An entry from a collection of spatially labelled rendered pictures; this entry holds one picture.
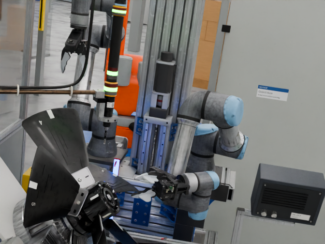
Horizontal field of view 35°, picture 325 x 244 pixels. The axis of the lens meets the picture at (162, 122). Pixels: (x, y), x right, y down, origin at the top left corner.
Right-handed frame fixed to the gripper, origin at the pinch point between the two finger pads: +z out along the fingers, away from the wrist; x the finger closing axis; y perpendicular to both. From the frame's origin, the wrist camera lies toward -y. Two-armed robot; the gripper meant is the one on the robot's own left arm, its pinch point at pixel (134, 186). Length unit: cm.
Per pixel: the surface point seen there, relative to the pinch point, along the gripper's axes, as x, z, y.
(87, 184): -6.8, 22.2, 6.3
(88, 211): -2.7, 25.4, 15.7
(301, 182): -8, -60, 23
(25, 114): 29, -4, -137
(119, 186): 0.9, 5.1, -2.2
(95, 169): 1.2, 8.2, -16.5
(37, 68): 137, -158, -552
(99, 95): -35.9, 20.2, 1.2
